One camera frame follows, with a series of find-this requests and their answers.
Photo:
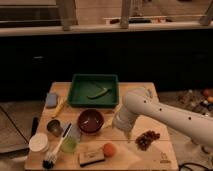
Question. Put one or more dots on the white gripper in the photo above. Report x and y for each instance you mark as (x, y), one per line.
(128, 135)

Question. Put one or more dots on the red orange apple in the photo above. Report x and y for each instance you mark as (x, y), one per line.
(109, 149)

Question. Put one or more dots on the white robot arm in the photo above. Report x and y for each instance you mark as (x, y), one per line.
(139, 101)

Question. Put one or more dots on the bunch of dark grapes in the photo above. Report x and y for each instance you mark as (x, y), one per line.
(144, 140)

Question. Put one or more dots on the dark red bowl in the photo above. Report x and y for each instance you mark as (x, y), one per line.
(90, 121)

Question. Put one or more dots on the brown rectangular block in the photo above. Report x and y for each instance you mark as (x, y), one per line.
(91, 156)

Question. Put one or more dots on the green pea pod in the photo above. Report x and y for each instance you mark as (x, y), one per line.
(101, 93)

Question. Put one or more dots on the green plastic cup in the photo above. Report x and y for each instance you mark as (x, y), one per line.
(69, 145)

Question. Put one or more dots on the green plastic tray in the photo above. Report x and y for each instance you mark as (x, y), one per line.
(84, 85)

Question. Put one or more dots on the yellow banana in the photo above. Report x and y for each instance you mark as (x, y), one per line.
(59, 107)

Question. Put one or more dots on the small metal cup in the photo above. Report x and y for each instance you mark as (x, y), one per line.
(54, 127)

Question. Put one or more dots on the blue sponge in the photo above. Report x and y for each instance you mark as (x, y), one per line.
(51, 100)

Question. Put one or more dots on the black marker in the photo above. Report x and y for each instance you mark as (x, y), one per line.
(34, 126)

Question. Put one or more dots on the black handled knife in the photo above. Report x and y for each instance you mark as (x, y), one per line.
(73, 131)

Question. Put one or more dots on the white handled dish brush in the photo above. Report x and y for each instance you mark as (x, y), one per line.
(51, 156)

